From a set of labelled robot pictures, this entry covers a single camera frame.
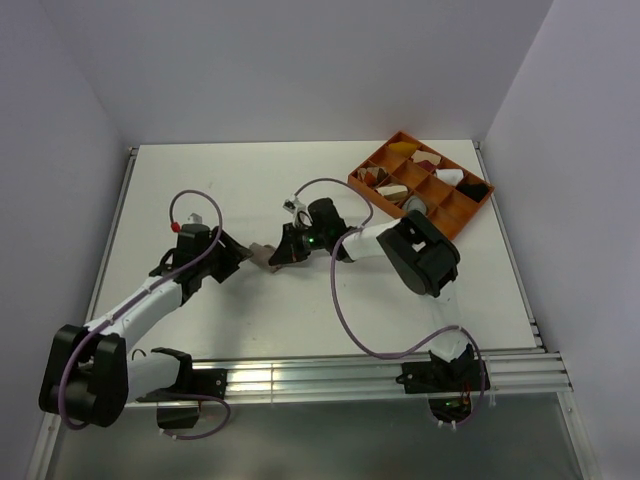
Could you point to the black rolled sock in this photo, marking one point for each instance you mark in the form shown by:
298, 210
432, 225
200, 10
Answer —
476, 192

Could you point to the aluminium frame rail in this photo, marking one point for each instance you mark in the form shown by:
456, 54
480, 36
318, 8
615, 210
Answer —
359, 378

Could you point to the grey sock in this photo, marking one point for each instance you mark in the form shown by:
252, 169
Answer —
414, 203

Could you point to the brown patterned rolled sock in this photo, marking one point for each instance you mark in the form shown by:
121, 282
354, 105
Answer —
371, 176

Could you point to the beige brown rolled sock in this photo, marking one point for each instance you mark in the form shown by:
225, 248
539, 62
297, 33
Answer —
392, 192

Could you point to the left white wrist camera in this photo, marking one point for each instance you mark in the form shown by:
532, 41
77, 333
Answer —
192, 219

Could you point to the red beige rolled sock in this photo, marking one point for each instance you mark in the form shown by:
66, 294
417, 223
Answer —
426, 160

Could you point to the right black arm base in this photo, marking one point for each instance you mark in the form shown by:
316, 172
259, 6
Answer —
460, 377

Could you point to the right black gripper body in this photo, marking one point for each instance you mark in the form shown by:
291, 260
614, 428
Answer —
303, 242

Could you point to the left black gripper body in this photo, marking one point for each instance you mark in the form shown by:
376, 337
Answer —
221, 260

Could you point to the yellow rolled sock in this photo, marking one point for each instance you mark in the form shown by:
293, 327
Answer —
406, 149

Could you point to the orange compartment tray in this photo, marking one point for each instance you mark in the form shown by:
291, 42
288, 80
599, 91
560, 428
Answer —
449, 210

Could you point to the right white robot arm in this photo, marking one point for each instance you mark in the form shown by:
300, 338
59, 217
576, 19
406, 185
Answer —
425, 260

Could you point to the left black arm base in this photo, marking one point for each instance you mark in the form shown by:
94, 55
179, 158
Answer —
203, 386

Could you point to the beige sock with red stripes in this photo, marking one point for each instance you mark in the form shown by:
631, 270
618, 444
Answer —
260, 256

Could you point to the white rolled sock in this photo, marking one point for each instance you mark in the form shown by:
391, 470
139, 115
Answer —
451, 177

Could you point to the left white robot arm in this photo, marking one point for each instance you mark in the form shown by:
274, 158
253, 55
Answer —
90, 376

